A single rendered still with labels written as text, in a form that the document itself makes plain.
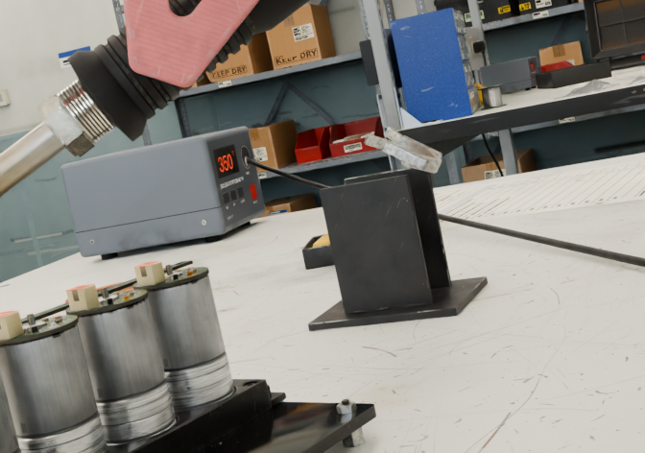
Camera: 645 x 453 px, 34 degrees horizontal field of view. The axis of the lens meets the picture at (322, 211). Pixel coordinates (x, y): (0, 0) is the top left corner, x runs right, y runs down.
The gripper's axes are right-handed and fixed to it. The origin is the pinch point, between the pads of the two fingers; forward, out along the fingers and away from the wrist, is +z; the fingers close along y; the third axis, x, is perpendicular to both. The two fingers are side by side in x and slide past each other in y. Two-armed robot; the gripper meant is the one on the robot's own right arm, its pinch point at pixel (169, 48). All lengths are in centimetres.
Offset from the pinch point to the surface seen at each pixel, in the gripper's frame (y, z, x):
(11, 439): -2.3, 10.9, -1.0
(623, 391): -5.0, 5.5, 16.4
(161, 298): -7.4, 7.1, 1.9
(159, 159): -70, 5, 1
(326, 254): -41.6, 6.9, 12.8
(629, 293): -16.6, 2.8, 21.4
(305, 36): -441, -53, 48
